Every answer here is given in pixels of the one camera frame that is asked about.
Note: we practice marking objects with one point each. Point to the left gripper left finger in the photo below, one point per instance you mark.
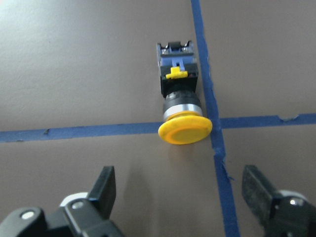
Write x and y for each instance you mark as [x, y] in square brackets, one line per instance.
[79, 215]

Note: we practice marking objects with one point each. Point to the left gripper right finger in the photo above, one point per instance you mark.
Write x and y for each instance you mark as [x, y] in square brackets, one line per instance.
[281, 213]

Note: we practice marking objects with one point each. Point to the yellow push button switch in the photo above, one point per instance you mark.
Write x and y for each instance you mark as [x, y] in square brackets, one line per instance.
[183, 120]

